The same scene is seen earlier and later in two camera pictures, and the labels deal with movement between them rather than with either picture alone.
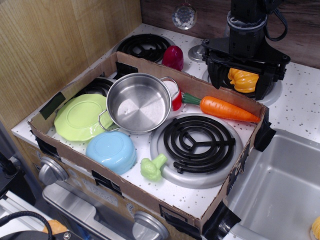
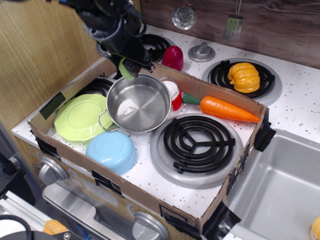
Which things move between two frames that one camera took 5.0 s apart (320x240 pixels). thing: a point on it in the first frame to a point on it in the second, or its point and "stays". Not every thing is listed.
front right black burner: (203, 150) stays
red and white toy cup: (176, 98) stays
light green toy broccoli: (151, 169) to (123, 71)
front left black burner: (100, 85) stays
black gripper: (245, 48) to (127, 44)
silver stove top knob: (195, 53) stays
